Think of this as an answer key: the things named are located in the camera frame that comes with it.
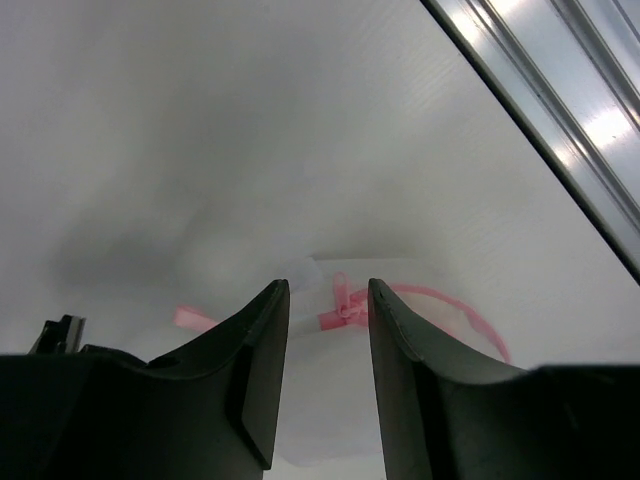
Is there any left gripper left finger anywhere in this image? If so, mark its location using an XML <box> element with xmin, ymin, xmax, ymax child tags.
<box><xmin>1</xmin><ymin>280</ymin><xmax>290</xmax><ymax>479</ymax></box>

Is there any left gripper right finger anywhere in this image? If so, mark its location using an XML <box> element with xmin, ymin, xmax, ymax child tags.
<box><xmin>368</xmin><ymin>279</ymin><xmax>639</xmax><ymax>479</ymax></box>

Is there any small white mesh laundry bag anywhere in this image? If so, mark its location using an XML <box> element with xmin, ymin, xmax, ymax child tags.
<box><xmin>174</xmin><ymin>254</ymin><xmax>512</xmax><ymax>466</ymax></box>

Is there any aluminium front rail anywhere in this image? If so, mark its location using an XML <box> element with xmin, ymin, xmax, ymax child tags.
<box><xmin>425</xmin><ymin>1</ymin><xmax>639</xmax><ymax>275</ymax></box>

